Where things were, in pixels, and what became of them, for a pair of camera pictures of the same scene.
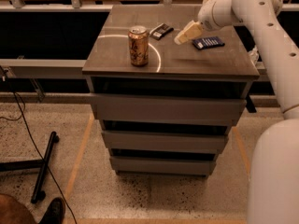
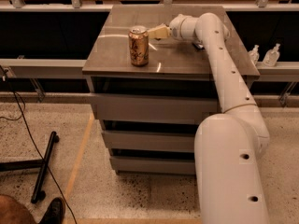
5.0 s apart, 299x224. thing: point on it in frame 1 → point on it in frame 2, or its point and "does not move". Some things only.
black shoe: [54, 213] does not move
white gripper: [206, 18] → [177, 28]
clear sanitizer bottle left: [254, 55] does not move
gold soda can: [138, 41] does not move
